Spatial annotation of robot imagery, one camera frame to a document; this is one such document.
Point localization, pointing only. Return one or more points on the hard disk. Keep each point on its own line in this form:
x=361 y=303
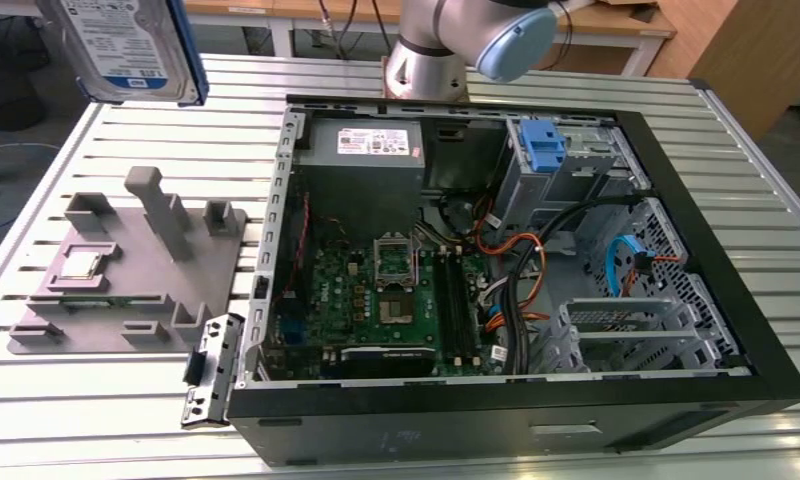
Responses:
x=119 y=45

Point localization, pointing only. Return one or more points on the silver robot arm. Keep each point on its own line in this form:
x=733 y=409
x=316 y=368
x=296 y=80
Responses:
x=426 y=30

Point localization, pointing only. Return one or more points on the grey metal disk bay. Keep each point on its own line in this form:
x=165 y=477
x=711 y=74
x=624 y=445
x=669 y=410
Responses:
x=633 y=335

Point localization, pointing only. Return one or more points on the grey power supply unit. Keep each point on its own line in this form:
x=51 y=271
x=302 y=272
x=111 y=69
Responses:
x=360 y=200

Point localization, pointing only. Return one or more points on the black RAM slot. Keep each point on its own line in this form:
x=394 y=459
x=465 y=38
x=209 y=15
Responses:
x=446 y=300
x=466 y=305

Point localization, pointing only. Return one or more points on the CPU socket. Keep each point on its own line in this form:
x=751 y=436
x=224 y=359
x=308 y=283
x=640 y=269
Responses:
x=396 y=310

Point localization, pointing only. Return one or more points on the green motherboard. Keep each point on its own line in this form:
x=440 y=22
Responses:
x=333 y=300

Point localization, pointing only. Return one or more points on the black graphics card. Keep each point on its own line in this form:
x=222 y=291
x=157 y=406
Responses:
x=386 y=362

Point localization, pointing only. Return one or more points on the grey optical drive cage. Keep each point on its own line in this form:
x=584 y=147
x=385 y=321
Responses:
x=573 y=190

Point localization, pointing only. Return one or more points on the black open PC case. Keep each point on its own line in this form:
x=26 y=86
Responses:
x=440 y=425

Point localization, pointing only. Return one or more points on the grey parts rack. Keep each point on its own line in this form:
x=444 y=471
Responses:
x=146 y=295

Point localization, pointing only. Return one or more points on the silver CPU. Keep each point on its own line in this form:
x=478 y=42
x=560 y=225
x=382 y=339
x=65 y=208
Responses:
x=82 y=265

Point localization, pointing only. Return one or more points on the green RAM stick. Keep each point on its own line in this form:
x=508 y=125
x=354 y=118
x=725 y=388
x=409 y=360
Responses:
x=89 y=302

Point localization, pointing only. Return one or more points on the wooden top desk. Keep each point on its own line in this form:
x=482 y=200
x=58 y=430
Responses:
x=633 y=27

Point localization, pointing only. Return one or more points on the black waste bin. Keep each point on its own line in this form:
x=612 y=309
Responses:
x=13 y=100

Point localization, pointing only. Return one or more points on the wooden cabinet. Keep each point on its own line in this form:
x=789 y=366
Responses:
x=760 y=50

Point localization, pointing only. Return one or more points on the blue drive bay bracket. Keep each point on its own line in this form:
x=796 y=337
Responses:
x=540 y=145

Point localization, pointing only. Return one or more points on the grey hinged retainer bracket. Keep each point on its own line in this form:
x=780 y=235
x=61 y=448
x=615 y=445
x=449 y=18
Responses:
x=221 y=370

